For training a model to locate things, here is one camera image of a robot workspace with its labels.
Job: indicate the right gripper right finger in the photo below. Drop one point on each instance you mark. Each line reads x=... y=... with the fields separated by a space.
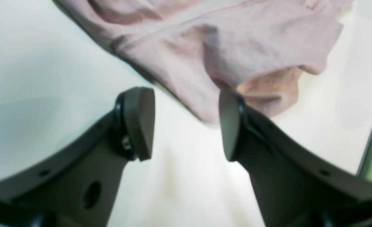
x=293 y=187

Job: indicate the mauve pink t-shirt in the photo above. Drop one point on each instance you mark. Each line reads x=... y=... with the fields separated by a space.
x=195 y=48

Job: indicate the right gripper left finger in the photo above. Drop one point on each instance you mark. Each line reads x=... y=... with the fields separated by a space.
x=77 y=186

